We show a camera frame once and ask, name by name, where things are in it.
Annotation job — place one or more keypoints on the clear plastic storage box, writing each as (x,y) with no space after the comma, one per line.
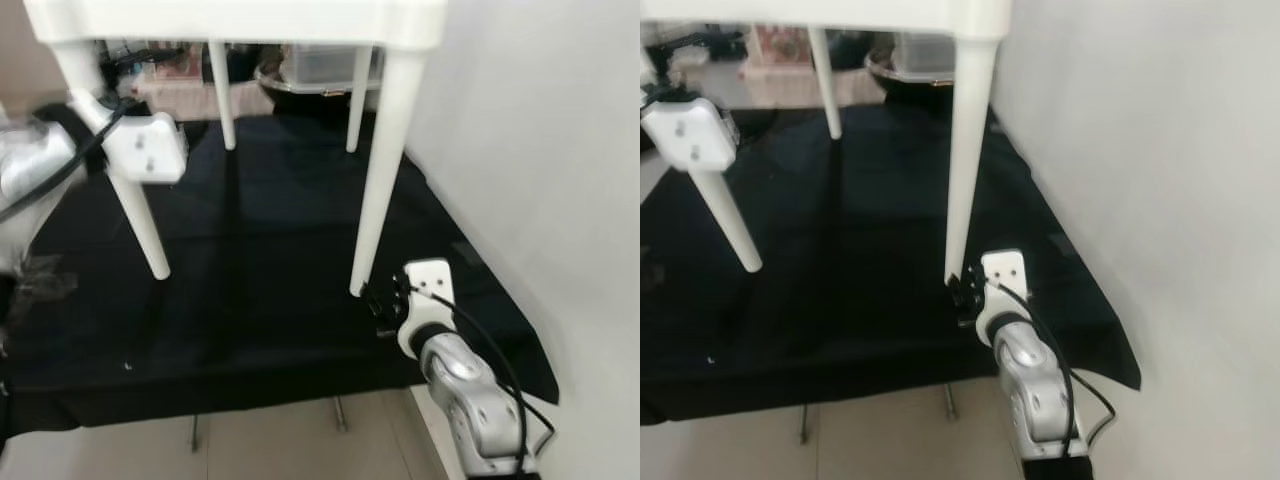
(920,55)
(320,65)

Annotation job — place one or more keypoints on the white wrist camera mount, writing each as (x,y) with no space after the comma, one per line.
(430,280)
(1005,275)
(690,135)
(150,150)

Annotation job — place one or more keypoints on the black tablecloth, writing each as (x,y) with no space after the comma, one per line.
(850,280)
(260,280)

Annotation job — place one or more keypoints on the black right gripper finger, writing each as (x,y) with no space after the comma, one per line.
(370,297)

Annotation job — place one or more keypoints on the black wok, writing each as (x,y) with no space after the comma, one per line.
(300,95)
(900,85)

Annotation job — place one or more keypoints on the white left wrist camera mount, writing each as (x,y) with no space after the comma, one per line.
(150,150)
(690,135)

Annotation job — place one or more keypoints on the grey tape patch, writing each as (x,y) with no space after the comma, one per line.
(45,278)

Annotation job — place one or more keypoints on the grey folding table frame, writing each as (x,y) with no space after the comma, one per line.
(340,412)
(950,402)

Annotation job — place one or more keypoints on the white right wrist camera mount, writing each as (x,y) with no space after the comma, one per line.
(430,280)
(1005,275)

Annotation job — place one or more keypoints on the white plastic children table top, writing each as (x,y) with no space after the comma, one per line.
(250,20)
(800,12)

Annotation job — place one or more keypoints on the pink checkered tablecloth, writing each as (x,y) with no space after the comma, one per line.
(190,100)
(770,88)

